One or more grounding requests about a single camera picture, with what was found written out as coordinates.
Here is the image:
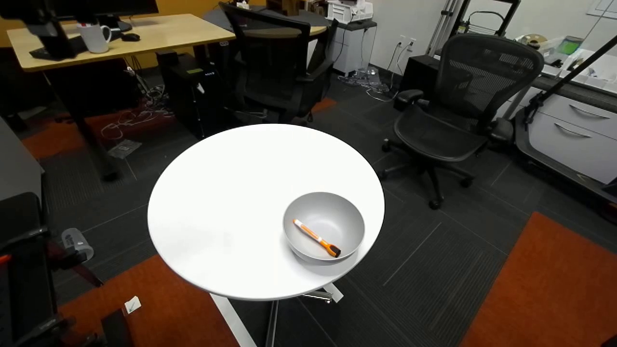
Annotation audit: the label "grey bowl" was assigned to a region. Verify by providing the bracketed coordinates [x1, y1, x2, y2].
[281, 192, 365, 265]

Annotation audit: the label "orange stick-shaped object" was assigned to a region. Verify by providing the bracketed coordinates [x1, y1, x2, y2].
[292, 219, 342, 261]

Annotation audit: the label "black padded office chair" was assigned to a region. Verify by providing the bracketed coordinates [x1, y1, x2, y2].
[219, 3, 338, 128]

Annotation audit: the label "white cabinet under printer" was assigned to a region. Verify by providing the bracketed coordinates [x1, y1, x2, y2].
[329, 20, 379, 78]

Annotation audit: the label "black mesh office chair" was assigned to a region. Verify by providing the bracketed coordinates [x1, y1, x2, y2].
[377, 34, 545, 213]

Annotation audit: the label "black computer tower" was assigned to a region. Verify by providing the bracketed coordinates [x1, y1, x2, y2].
[155, 51, 221, 132]

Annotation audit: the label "white table base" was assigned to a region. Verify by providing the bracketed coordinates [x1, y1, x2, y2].
[207, 282, 346, 347]

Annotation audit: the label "white printer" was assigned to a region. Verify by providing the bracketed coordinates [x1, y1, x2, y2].
[325, 0, 375, 28]

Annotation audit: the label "light wooden desk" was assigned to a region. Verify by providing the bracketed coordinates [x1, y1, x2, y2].
[5, 12, 236, 184]

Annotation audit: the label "small white card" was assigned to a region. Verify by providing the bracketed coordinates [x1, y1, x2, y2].
[121, 296, 142, 317]

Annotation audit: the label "clear plastic cylinder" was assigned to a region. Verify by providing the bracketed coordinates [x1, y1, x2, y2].
[59, 226, 95, 265]

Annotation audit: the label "white mug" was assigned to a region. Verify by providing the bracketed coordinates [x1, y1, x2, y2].
[76, 22, 115, 55]

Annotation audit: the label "white drawer cabinet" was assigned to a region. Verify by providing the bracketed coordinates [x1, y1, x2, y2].
[525, 93, 617, 190]

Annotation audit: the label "black stand pole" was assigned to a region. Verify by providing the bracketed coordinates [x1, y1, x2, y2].
[512, 36, 617, 132]

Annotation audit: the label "black keyboard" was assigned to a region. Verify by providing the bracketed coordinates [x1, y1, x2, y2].
[26, 36, 88, 64]

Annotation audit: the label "green item on counter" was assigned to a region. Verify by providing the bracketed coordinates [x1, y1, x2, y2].
[554, 36, 585, 59]

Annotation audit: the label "black box by wall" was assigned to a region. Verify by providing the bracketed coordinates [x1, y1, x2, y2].
[402, 55, 443, 97]

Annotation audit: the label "tangled floor cables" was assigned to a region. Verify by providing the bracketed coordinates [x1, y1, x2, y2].
[94, 105, 176, 145]

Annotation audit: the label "black equipment frame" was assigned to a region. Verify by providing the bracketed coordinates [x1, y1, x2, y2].
[0, 192, 72, 347]

